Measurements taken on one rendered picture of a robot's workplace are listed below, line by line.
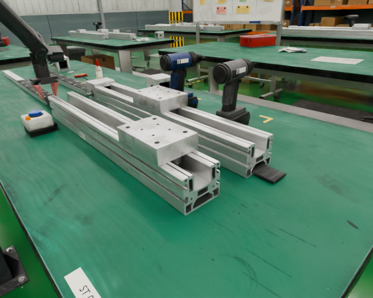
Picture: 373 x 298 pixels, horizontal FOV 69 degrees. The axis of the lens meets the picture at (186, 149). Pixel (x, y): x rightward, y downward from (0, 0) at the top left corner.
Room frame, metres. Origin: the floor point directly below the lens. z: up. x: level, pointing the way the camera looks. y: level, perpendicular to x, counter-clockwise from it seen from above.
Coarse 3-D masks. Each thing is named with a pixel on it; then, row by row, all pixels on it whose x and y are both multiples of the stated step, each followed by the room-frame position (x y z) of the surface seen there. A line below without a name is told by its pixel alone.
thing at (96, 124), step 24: (48, 96) 1.03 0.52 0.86; (72, 96) 1.03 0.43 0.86; (72, 120) 0.85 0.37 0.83; (96, 120) 0.74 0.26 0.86; (120, 120) 0.74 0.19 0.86; (96, 144) 0.72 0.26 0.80; (120, 144) 0.59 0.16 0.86; (144, 168) 0.52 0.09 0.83; (168, 168) 0.46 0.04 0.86; (192, 168) 0.50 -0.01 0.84; (216, 168) 0.47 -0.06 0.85; (168, 192) 0.45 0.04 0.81; (192, 192) 0.43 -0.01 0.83; (216, 192) 0.48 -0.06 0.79
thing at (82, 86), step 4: (52, 72) 1.79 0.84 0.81; (60, 76) 1.65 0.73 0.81; (64, 76) 1.64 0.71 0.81; (64, 80) 1.53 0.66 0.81; (68, 80) 1.53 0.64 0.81; (72, 80) 1.52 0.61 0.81; (76, 80) 1.52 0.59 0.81; (72, 84) 1.44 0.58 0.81; (76, 84) 1.44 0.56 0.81; (80, 84) 1.43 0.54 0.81; (84, 84) 1.42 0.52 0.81; (80, 88) 1.36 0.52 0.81; (84, 88) 1.34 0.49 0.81
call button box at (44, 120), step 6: (42, 114) 0.89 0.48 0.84; (48, 114) 0.89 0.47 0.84; (24, 120) 0.85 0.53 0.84; (30, 120) 0.84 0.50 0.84; (36, 120) 0.85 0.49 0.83; (42, 120) 0.86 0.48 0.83; (48, 120) 0.87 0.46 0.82; (24, 126) 0.87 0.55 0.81; (30, 126) 0.83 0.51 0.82; (36, 126) 0.84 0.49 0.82; (42, 126) 0.86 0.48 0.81; (48, 126) 0.87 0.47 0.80; (54, 126) 0.91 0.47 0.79; (30, 132) 0.83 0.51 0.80; (36, 132) 0.84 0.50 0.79; (42, 132) 0.85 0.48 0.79; (48, 132) 0.86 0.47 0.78
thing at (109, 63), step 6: (222, 24) 5.53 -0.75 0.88; (228, 24) 5.41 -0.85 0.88; (234, 24) 5.35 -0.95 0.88; (96, 54) 5.33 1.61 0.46; (102, 54) 5.29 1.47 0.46; (84, 60) 5.07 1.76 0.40; (90, 60) 4.85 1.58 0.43; (102, 60) 4.86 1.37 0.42; (108, 60) 4.93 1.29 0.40; (102, 66) 4.85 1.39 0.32; (108, 66) 4.91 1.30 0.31; (114, 66) 4.98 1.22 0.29
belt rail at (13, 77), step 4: (4, 72) 1.88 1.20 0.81; (8, 72) 1.88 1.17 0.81; (8, 76) 1.79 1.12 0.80; (12, 76) 1.73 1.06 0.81; (16, 76) 1.73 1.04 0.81; (12, 80) 1.71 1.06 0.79; (16, 80) 1.62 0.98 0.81; (20, 84) 1.55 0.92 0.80; (24, 88) 1.48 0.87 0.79; (28, 92) 1.43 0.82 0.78; (32, 92) 1.36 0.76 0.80; (36, 96) 1.31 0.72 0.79; (40, 100) 1.26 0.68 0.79
